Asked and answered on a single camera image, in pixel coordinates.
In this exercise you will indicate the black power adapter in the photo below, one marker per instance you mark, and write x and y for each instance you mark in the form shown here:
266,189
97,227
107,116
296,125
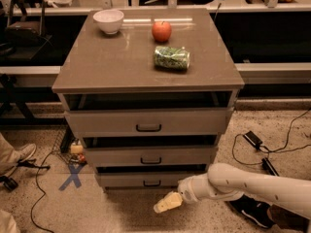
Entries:
253,139

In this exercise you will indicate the red apple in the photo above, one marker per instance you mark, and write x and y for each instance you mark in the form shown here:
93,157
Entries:
161,31

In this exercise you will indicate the black bar on floor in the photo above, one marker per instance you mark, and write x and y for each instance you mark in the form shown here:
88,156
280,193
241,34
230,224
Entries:
266,165

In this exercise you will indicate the black chair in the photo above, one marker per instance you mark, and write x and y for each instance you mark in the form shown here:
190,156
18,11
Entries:
24,37

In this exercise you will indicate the grey drawer cabinet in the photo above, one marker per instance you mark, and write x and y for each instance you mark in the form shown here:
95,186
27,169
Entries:
105,73

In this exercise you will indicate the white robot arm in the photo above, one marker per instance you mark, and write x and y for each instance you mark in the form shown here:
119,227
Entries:
225,182

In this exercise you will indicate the black sneaker right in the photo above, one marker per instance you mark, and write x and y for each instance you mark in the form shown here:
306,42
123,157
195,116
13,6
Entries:
254,210

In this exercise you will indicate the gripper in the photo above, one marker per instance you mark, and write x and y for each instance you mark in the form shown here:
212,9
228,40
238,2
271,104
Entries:
187,191

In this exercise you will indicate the blue tape cross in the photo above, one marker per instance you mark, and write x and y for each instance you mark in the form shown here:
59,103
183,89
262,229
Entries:
74,171

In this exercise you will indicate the grey sneaker left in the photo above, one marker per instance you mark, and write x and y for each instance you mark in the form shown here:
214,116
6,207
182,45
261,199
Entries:
11,157

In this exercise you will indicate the green soda can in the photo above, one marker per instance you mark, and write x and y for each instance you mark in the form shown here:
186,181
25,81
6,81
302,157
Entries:
172,58

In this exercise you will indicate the grey drawer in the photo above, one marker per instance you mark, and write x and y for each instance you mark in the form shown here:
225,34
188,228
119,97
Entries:
126,180
166,122
150,156

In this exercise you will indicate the white ceramic bowl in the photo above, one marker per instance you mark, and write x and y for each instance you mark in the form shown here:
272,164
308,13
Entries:
109,21

